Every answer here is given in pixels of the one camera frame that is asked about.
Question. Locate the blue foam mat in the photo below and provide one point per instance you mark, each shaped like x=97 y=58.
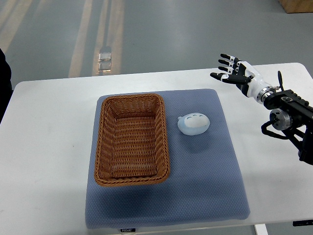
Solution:
x=205 y=183

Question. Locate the white table leg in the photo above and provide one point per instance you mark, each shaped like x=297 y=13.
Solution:
x=260 y=229

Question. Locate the brown wicker basket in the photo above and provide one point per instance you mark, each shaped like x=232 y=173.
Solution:
x=132 y=144

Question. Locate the brown cardboard box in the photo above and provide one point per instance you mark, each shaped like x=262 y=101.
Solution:
x=297 y=6

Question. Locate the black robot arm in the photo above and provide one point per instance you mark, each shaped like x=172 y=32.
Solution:
x=291 y=118

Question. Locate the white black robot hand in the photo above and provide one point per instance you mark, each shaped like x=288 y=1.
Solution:
x=242 y=74

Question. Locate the black table control panel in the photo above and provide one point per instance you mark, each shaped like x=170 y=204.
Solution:
x=302 y=223

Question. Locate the metal floor box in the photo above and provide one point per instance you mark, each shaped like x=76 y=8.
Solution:
x=105 y=59

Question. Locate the dark object at left edge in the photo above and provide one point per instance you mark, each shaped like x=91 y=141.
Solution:
x=5 y=84

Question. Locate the blue plush toy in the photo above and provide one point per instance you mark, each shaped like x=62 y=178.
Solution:
x=193 y=124

